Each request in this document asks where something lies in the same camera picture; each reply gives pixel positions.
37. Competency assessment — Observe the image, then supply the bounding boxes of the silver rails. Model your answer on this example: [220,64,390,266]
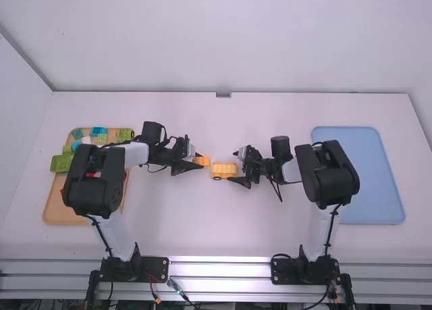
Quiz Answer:
[0,255,432,303]

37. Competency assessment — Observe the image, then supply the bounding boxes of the blue mat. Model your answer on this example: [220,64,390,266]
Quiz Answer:
[310,126,406,226]

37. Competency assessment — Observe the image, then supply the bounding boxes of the black cable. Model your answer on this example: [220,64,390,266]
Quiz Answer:
[268,176,284,203]
[180,292,200,310]
[302,279,338,310]
[158,124,180,147]
[138,163,171,173]

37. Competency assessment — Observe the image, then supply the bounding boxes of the yellow toy car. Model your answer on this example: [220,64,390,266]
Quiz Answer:
[211,161,239,182]

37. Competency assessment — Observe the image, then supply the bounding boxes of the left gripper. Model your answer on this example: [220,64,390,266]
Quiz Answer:
[168,136,208,176]

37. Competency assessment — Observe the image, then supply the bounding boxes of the tan tray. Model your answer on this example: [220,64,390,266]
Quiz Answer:
[42,126,134,226]

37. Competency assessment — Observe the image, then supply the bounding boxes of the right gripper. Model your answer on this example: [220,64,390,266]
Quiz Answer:
[225,146,263,189]

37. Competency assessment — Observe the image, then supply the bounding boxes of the large lime green toy brick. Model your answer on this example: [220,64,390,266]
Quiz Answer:
[49,154,74,174]

